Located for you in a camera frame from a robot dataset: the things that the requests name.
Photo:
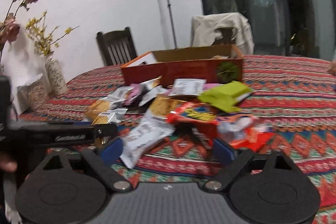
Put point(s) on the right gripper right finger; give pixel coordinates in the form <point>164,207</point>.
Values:
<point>263,188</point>

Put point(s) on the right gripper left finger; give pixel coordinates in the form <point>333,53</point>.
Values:
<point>72,190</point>

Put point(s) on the red orange snack bag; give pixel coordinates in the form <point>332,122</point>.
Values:
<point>238,130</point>

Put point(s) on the pumpkin seed oat crisp packet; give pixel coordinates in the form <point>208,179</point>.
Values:
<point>105,104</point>

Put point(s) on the white silver snack packet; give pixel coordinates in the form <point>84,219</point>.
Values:
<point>151,130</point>

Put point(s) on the green snack packet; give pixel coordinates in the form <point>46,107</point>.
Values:
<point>226,97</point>

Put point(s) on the pink snack packet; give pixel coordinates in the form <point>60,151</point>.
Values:
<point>136,91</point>
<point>208,86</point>

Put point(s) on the clear jar of snacks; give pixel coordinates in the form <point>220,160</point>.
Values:
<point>34,93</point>

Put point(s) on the left hand in black glove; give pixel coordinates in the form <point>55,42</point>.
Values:
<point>7,163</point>

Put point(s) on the small floral ceramic vase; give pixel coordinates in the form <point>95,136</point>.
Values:
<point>55,75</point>

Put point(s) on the yellow flower branches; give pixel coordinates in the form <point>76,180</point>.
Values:
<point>43,40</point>

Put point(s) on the dried pink roses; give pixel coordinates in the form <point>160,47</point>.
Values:
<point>10,28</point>

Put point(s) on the dark wooden chair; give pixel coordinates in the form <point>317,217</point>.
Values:
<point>116,47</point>

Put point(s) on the red cardboard box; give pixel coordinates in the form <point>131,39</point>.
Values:
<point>215,64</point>

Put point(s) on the chair with beige jacket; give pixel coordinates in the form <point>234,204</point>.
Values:
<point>227,28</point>

